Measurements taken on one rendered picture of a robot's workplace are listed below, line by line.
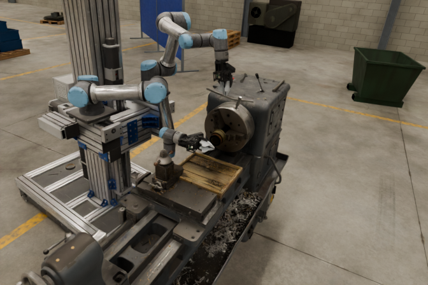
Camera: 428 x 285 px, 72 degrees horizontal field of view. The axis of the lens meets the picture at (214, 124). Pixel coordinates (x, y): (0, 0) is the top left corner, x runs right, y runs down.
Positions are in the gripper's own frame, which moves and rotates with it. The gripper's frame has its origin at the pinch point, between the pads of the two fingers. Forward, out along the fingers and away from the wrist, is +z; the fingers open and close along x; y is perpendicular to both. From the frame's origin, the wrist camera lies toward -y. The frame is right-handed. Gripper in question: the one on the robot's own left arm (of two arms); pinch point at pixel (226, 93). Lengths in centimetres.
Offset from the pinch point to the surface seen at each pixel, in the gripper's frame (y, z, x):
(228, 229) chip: 19, 81, 4
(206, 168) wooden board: 10, 47, -13
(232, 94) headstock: -30.2, 10.0, -11.0
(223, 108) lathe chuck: -9.4, 13.0, -7.6
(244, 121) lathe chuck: -10.7, 20.7, 5.7
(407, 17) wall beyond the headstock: -1008, 31, 132
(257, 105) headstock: -26.6, 15.7, 8.3
